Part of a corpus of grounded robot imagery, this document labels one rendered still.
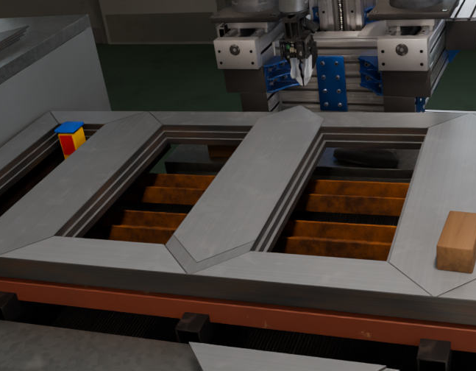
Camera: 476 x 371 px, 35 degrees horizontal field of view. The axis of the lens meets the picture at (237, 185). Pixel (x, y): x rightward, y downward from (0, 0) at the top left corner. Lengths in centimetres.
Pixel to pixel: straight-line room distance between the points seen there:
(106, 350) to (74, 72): 126
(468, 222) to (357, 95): 100
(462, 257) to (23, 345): 85
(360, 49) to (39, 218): 106
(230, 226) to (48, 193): 50
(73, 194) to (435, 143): 84
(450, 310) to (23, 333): 83
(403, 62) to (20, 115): 111
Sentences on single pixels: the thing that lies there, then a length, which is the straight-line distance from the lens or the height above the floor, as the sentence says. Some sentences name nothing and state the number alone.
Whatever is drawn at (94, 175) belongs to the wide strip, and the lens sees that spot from 185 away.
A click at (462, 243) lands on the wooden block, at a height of 92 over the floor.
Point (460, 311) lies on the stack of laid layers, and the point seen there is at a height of 84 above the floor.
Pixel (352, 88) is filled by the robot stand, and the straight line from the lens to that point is 230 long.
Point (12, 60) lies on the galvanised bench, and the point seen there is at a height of 105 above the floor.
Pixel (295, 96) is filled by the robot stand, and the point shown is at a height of 77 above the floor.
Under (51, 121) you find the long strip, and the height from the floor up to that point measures 87.
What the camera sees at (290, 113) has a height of 87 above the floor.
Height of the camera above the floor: 165
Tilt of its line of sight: 28 degrees down
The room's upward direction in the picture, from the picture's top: 9 degrees counter-clockwise
